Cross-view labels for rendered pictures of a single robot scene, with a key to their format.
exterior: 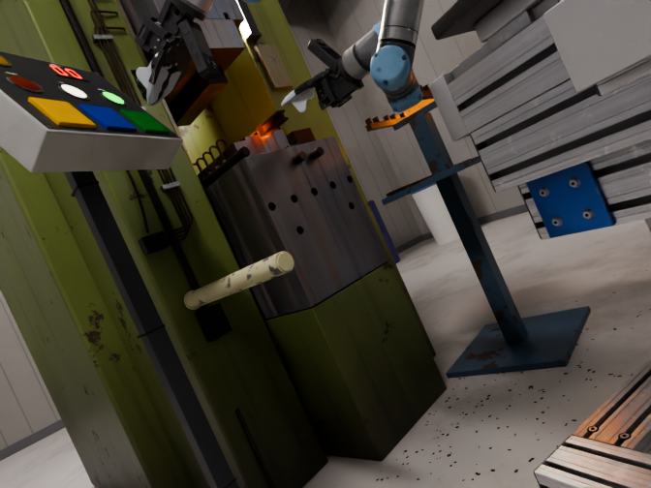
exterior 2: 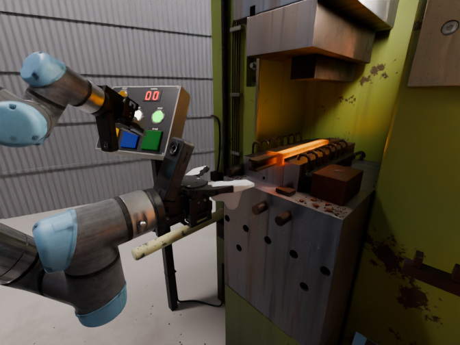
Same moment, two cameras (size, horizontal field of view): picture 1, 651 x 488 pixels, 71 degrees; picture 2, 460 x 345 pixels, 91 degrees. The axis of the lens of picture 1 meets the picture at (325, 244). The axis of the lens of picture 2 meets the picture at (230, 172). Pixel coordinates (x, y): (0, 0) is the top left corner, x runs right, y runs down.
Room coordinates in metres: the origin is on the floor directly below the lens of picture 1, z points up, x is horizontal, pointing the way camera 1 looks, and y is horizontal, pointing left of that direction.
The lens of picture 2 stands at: (1.24, -0.59, 1.17)
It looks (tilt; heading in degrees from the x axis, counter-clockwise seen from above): 19 degrees down; 89
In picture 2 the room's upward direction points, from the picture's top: straight up
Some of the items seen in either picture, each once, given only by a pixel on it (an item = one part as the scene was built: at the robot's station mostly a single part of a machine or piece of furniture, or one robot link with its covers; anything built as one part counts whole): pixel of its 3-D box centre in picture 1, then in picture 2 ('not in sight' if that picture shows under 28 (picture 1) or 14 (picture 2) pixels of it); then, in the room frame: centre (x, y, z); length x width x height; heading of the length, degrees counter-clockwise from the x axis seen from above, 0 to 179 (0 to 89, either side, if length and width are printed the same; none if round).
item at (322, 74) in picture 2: (195, 98); (326, 70); (1.56, 0.20, 1.24); 0.30 x 0.07 x 0.06; 43
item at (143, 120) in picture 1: (144, 124); (152, 140); (0.96, 0.24, 1.01); 0.07 x 0.05 x 0.07; 158
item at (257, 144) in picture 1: (230, 170); (303, 156); (1.52, 0.19, 0.96); 0.42 x 0.20 x 0.09; 43
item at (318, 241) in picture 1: (273, 239); (310, 224); (1.56, 0.16, 0.69); 0.56 x 0.38 x 0.45; 43
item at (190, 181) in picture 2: (337, 82); (179, 202); (1.14, -0.19, 0.97); 0.12 x 0.08 x 0.09; 43
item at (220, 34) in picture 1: (184, 72); (315, 43); (1.52, 0.19, 1.32); 0.42 x 0.20 x 0.10; 43
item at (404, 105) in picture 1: (398, 82); (90, 282); (1.01, -0.30, 0.88); 0.11 x 0.08 x 0.11; 162
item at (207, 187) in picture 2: not in sight; (211, 189); (1.21, -0.19, 0.99); 0.09 x 0.05 x 0.02; 7
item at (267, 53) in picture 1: (273, 67); (446, 40); (1.67, -0.09, 1.27); 0.09 x 0.02 x 0.17; 133
